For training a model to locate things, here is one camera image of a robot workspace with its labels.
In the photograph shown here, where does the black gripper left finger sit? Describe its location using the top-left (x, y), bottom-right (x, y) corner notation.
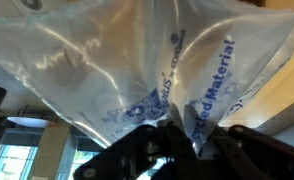
top-left (74, 121), bottom-right (201, 180)

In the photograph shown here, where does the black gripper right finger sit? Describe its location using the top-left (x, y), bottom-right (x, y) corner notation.
top-left (200, 124), bottom-right (294, 180)

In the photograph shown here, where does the clear plastic bag blue print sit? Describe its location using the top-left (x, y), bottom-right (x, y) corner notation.
top-left (0, 0), bottom-right (294, 156)

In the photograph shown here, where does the white round pendant lamp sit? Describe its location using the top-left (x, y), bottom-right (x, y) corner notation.
top-left (6, 116), bottom-right (59, 129)

